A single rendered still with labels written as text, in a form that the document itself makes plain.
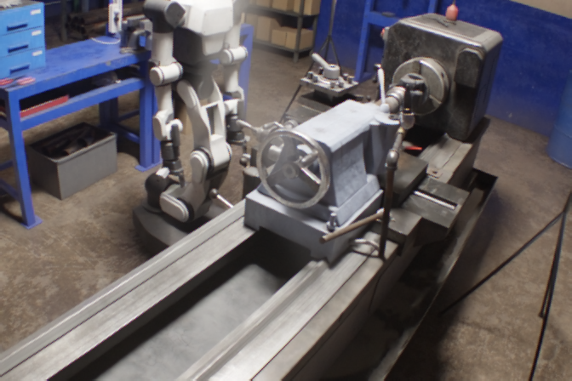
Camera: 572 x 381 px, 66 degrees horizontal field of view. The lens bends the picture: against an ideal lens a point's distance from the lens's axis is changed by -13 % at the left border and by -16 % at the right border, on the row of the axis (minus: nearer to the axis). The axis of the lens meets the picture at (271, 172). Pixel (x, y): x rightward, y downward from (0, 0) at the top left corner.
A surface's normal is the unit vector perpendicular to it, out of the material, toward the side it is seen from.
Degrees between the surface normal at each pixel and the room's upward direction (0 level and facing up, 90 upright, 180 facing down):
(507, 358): 0
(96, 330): 0
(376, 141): 79
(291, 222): 90
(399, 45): 90
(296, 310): 0
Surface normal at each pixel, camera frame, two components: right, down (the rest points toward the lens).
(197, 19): 0.15, 0.41
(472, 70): -0.56, 0.35
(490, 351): 0.10, -0.87
